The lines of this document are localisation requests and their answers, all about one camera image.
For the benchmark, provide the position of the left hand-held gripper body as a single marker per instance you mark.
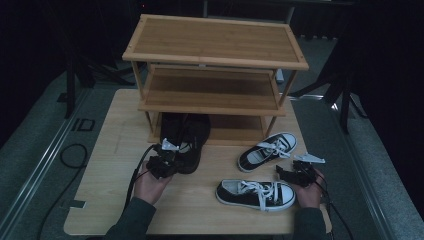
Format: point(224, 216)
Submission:
point(161, 165)

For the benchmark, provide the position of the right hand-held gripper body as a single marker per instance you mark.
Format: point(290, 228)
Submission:
point(302, 174)

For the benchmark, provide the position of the black and white sneaker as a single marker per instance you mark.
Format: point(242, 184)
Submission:
point(246, 196)
point(270, 151)

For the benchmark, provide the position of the black shoe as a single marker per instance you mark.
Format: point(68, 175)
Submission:
point(171, 128)
point(196, 140)

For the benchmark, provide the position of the wooden shoe rack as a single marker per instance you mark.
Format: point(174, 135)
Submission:
point(213, 43)

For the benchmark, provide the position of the person's right hand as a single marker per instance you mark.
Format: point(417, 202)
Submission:
point(310, 196)

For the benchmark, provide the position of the person's left hand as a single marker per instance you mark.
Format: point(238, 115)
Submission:
point(150, 188)

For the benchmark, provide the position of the black metal stand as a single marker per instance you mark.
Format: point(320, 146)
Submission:
point(345, 103)
point(70, 90)

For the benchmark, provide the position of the small white object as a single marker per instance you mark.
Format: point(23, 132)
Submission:
point(279, 76)

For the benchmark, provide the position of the metal floor rail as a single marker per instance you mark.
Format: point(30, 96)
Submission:
point(43, 160)
point(363, 180)

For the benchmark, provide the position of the grey metal frame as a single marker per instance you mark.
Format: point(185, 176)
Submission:
point(290, 15)

